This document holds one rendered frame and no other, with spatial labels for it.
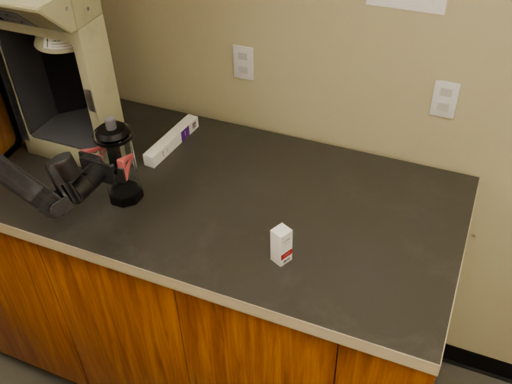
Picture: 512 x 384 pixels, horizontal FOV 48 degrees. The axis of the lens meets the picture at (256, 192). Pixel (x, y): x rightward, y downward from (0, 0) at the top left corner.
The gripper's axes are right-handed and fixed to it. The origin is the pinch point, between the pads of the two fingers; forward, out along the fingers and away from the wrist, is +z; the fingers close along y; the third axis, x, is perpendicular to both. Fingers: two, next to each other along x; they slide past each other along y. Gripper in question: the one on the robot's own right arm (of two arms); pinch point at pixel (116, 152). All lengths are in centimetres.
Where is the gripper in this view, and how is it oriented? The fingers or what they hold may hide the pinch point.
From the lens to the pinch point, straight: 164.6
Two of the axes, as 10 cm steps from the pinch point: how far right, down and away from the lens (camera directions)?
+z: 4.0, -5.9, 7.0
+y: -9.2, -2.5, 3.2
